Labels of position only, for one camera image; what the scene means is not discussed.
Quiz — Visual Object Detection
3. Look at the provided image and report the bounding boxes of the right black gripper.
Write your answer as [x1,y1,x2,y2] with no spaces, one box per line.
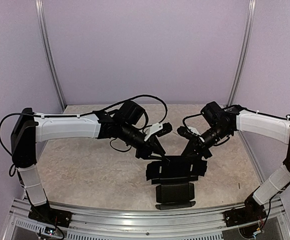
[180,123,232,160]

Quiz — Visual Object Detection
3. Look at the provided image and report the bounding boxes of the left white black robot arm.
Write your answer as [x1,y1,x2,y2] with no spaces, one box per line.
[8,100,172,223]

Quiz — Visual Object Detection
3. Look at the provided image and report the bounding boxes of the vertical aluminium post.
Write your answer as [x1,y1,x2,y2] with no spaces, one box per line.
[35,0,67,110]
[226,0,257,106]

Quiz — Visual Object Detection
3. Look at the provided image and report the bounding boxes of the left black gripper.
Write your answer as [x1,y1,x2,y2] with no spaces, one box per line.
[119,122,167,161]

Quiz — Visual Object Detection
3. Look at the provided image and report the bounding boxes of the left vertical aluminium post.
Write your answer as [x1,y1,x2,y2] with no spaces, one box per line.
[35,0,67,110]

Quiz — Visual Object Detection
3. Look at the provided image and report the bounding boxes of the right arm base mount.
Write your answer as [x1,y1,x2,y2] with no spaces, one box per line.
[223,194,267,227]

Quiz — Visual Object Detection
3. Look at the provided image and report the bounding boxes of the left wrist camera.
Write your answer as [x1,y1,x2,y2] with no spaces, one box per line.
[144,122,173,142]

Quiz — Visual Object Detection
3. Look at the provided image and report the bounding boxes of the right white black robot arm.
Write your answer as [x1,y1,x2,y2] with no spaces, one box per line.
[177,101,290,222]

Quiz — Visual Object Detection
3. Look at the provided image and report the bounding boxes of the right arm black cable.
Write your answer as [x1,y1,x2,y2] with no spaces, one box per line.
[182,112,205,131]

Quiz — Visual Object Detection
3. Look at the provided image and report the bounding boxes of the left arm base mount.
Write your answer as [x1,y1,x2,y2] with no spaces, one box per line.
[28,201,72,228]

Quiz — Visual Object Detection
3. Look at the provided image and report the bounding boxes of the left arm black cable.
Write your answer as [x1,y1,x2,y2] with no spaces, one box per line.
[79,93,168,131]

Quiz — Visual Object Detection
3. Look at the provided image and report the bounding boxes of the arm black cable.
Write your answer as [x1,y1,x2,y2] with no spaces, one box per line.
[79,93,168,131]
[182,112,205,131]

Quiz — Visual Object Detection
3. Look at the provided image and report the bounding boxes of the front aluminium frame rail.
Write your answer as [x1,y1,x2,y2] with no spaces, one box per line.
[0,197,290,240]

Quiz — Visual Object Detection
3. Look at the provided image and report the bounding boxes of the small circuit board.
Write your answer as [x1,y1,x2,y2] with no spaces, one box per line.
[37,226,61,237]

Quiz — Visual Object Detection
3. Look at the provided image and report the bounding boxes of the right vertical aluminium post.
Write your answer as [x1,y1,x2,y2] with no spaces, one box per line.
[226,0,257,106]

